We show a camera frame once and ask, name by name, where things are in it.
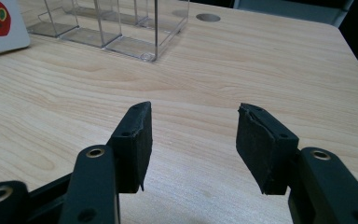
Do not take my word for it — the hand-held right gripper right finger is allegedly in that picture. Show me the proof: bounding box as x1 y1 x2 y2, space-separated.
235 102 300 196

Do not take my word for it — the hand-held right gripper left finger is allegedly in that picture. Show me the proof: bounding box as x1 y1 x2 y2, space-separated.
106 100 154 194

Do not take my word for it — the clear acrylic divided organizer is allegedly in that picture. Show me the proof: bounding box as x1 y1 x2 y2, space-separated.
26 0 191 63

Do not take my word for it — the white picture book with caterpillar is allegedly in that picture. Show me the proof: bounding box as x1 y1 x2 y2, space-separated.
0 0 32 59

